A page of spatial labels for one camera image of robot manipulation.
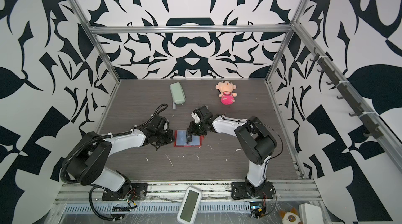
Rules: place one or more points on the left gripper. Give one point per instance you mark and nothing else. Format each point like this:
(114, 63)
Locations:
(171, 138)

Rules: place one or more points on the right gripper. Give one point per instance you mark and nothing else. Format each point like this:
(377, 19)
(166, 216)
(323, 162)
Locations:
(192, 130)

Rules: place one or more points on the red card holder wallet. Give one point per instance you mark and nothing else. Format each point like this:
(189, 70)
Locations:
(184, 139)

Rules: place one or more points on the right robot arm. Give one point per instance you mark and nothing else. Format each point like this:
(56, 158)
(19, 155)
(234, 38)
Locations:
(255, 139)

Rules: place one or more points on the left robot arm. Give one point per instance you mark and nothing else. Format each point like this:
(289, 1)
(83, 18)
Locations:
(86, 163)

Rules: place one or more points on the mint green glasses case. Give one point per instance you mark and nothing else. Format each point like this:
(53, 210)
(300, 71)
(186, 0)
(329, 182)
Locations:
(178, 95)

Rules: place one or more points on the pink plush doll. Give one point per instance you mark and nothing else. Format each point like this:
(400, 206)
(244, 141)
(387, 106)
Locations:
(227, 92)

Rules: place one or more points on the white timer display device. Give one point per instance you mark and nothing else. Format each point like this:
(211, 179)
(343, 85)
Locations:
(190, 206)

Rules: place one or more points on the small green circuit board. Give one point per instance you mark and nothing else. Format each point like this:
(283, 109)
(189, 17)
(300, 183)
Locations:
(257, 209)

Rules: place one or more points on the white brown plush toy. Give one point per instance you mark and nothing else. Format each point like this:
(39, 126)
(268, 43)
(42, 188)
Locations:
(290, 217)

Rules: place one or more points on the white box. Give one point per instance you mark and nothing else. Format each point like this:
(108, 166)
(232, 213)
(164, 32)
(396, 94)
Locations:
(310, 214)

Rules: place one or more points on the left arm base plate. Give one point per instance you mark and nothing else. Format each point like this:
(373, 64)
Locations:
(132, 192)

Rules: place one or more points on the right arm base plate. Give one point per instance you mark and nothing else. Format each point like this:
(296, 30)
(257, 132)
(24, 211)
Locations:
(245, 190)

